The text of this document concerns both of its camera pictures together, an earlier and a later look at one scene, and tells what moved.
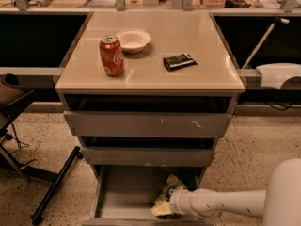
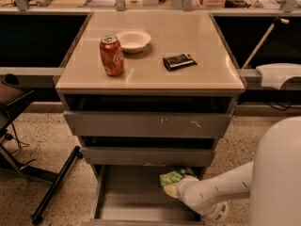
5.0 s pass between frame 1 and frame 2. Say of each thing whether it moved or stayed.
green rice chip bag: moved
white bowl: stayed
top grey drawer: stayed
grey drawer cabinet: stayed
